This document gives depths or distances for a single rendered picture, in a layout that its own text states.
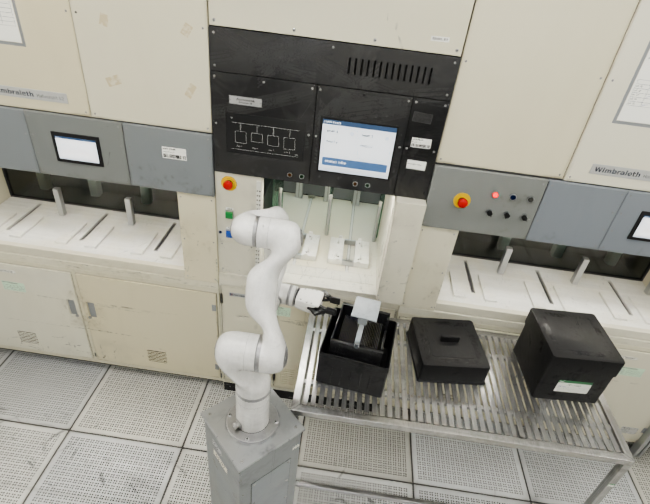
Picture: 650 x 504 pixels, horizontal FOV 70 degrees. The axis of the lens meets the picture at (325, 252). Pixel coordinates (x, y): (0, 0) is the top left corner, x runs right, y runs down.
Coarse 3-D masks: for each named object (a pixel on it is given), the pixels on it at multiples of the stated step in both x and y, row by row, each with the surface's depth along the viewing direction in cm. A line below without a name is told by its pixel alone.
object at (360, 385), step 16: (336, 320) 204; (320, 352) 178; (384, 352) 204; (320, 368) 183; (336, 368) 181; (352, 368) 179; (368, 368) 176; (384, 368) 175; (336, 384) 186; (352, 384) 184; (368, 384) 181; (384, 384) 180
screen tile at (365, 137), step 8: (360, 136) 177; (368, 136) 176; (376, 136) 176; (384, 136) 176; (392, 136) 175; (376, 144) 178; (384, 144) 177; (360, 152) 180; (368, 152) 180; (376, 152) 179; (384, 152) 179; (376, 160) 181; (384, 160) 181
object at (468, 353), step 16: (416, 320) 209; (432, 320) 210; (448, 320) 211; (464, 320) 212; (416, 336) 201; (432, 336) 201; (448, 336) 198; (464, 336) 203; (416, 352) 198; (432, 352) 194; (448, 352) 194; (464, 352) 195; (480, 352) 196; (416, 368) 196; (432, 368) 189; (448, 368) 189; (464, 368) 189; (480, 368) 189; (480, 384) 195
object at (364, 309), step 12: (360, 300) 182; (372, 300) 183; (348, 312) 196; (360, 312) 176; (372, 312) 177; (384, 312) 192; (336, 324) 184; (360, 324) 182; (384, 324) 194; (336, 336) 194; (360, 336) 176; (372, 336) 198; (384, 336) 190; (336, 348) 180; (348, 348) 178; (360, 348) 175; (372, 348) 175; (360, 360) 180; (372, 360) 178
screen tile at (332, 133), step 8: (328, 128) 176; (336, 128) 176; (328, 136) 178; (336, 136) 178; (344, 136) 177; (328, 144) 180; (352, 144) 179; (328, 152) 182; (336, 152) 181; (344, 152) 181; (352, 152) 180
